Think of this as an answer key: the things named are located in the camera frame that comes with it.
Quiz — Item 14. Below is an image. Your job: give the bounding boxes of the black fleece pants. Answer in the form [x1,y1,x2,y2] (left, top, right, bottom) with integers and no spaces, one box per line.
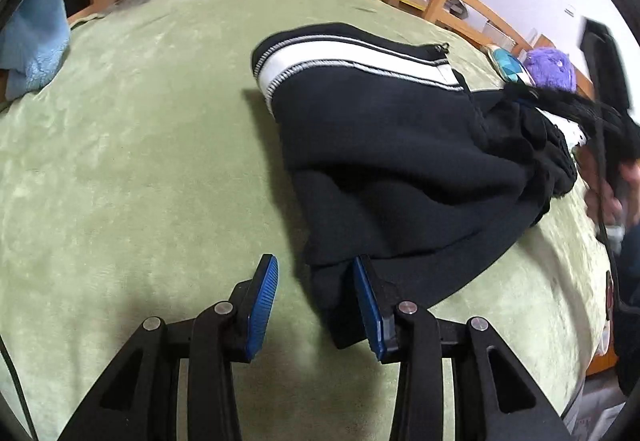
[250,23,577,349]

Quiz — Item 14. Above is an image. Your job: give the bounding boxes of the person's right hand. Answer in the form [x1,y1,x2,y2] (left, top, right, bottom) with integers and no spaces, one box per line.
[576,146,639,227]

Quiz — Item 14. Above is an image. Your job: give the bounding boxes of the purple plush toy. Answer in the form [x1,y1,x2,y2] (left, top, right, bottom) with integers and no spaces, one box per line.
[523,47,577,92]

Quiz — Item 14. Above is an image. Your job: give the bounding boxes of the teal patterned pillow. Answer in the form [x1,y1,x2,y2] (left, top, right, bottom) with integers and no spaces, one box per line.
[484,45,534,86]

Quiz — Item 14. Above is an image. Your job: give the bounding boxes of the green plush bed blanket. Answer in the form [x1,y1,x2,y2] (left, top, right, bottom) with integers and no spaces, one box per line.
[0,0,616,441]

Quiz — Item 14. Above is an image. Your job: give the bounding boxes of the light blue fleece garment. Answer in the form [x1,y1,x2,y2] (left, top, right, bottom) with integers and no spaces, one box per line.
[1,0,70,101]

